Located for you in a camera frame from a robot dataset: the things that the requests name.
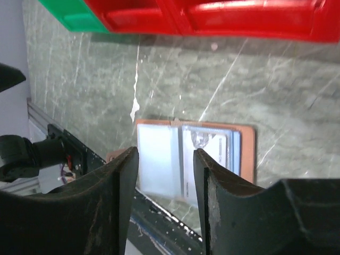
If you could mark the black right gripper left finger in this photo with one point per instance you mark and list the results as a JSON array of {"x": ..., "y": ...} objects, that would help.
[{"x": 42, "y": 224}]

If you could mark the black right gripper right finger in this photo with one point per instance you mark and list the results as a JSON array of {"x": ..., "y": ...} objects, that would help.
[{"x": 293, "y": 216}]

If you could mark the brown leather card holder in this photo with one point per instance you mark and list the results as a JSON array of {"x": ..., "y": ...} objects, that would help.
[{"x": 161, "y": 154}]

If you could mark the red plastic bin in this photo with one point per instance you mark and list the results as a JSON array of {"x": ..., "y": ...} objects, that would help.
[
  {"x": 314, "y": 21},
  {"x": 136, "y": 17}
]

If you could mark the green plastic bin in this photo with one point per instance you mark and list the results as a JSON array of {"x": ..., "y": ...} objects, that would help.
[{"x": 74, "y": 15}]

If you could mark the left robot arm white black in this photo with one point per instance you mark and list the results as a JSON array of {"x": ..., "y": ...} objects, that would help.
[{"x": 20, "y": 158}]

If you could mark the white diamond print card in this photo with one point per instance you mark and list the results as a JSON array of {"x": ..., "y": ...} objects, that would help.
[{"x": 212, "y": 142}]

